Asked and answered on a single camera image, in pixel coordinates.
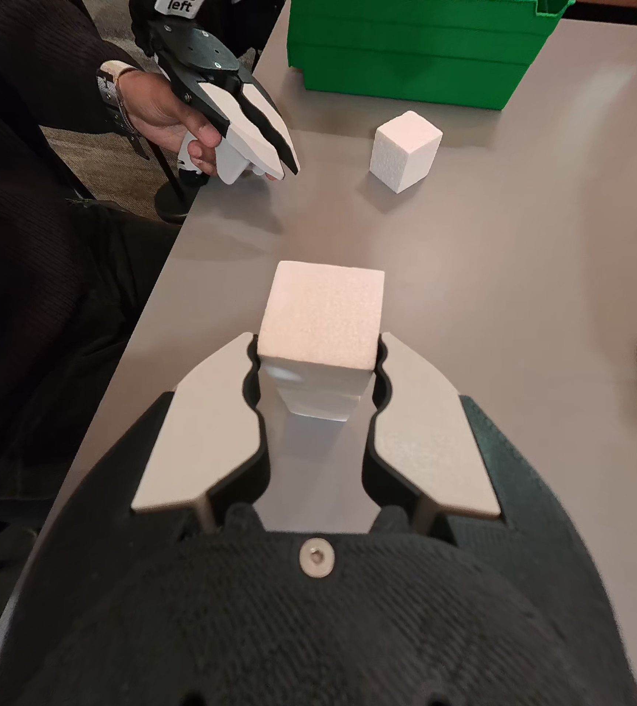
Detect person's left forearm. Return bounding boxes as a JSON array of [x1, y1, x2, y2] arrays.
[[0, 0, 143, 136]]

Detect black and white wrist strap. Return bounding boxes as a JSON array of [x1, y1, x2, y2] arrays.
[[96, 60, 152, 162]]

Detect grey desk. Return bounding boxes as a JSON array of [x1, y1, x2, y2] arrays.
[[0, 0, 637, 706]]

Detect black round floor base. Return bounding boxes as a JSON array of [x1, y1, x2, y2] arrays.
[[150, 145, 199, 225]]

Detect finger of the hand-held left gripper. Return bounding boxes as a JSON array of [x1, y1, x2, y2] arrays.
[[237, 81, 302, 177], [200, 82, 287, 186]]

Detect green plastic bin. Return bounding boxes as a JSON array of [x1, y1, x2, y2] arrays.
[[287, 0, 576, 111]]

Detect person's dark clothing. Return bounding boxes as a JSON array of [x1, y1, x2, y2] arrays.
[[0, 83, 187, 552]]

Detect person's left hand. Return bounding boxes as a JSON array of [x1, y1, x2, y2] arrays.
[[117, 69, 224, 177]]

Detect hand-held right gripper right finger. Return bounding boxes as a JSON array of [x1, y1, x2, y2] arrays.
[[364, 331, 502, 537]]

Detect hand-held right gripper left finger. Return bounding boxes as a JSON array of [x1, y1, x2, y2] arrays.
[[130, 331, 271, 534]]

